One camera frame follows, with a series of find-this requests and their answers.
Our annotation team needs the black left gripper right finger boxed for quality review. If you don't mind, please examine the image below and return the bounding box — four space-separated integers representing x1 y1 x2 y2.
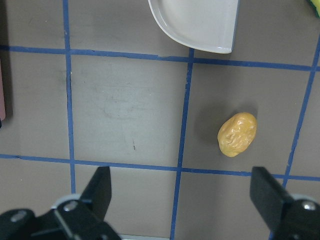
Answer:
249 166 293 230

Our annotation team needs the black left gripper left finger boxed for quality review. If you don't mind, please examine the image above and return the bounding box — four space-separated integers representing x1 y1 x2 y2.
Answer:
79 166 111 220

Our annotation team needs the yellow walnut-shaped trash piece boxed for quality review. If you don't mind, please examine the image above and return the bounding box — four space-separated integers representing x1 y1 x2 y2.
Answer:
217 112 257 158

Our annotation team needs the yellow green sponge piece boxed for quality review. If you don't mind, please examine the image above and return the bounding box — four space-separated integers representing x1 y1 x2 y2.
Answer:
308 0 320 18

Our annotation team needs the pink bin with black bag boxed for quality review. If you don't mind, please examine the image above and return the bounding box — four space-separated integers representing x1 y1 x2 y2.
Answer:
0 0 13 130

